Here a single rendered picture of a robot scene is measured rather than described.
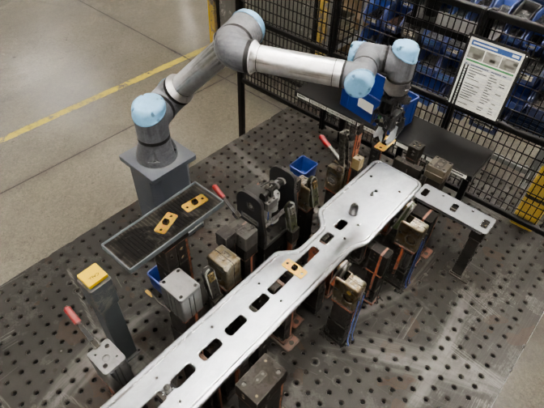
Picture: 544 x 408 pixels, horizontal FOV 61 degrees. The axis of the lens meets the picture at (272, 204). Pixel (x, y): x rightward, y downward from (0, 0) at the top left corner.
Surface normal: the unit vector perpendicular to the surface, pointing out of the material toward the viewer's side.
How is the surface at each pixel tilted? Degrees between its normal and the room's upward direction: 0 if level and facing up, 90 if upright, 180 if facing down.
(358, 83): 90
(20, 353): 0
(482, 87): 90
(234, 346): 0
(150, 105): 7
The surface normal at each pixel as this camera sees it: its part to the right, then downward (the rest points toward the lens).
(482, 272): 0.03, -0.69
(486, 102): -0.66, 0.53
